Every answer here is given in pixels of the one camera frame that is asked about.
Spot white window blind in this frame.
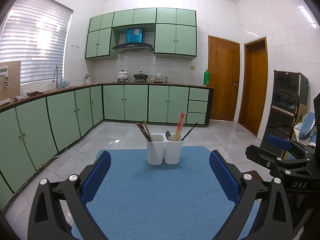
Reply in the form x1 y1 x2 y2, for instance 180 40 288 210
0 0 74 85

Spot crumpled cloth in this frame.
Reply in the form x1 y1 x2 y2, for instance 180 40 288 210
14 90 44 100

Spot black range hood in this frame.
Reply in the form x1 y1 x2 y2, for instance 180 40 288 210
112 27 154 54

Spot white lidded pot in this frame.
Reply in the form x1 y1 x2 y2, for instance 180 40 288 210
117 70 130 82

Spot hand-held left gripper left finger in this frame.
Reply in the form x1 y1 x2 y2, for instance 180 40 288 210
27 151 111 240

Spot printed cardboard box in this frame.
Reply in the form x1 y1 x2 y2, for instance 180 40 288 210
0 61 21 103

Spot green wall cabinets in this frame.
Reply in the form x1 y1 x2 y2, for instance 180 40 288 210
85 7 197 62

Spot black plastic spoon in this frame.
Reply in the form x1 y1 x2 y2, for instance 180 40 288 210
180 122 198 141

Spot blue lace-trimmed cloth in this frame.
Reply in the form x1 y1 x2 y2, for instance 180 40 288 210
299 112 317 140

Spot closed wooden door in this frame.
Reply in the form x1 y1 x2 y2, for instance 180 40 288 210
208 35 240 122

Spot black lidded wok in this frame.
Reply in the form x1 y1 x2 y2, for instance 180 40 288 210
133 71 149 82

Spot metal sink faucet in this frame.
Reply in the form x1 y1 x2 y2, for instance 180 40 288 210
52 65 59 89

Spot black glass-door cabinet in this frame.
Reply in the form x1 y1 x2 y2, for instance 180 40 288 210
260 70 309 150

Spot blue table mat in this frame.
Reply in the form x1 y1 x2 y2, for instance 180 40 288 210
71 148 260 240

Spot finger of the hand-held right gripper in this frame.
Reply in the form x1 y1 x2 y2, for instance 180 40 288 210
245 145 317 178
266 134 316 159

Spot wooden door with frame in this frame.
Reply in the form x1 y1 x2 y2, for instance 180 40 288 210
237 37 268 137

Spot green base cabinets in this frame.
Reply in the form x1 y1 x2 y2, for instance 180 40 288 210
0 83 214 205

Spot dark brown stool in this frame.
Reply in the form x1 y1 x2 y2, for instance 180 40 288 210
246 171 263 181

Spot dark brown wooden chopstick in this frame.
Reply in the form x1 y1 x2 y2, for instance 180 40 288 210
142 119 153 142
136 123 151 142

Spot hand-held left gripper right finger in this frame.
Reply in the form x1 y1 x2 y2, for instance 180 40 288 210
209 150 293 240

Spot white two-compartment utensil holder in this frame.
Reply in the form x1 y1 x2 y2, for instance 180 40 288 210
147 134 184 165

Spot green drawer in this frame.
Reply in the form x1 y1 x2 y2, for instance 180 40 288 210
189 87 209 101
187 100 208 113
186 112 207 125

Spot red-tipped bamboo chopstick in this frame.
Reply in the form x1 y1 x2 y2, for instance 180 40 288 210
177 112 188 142
174 113 185 142

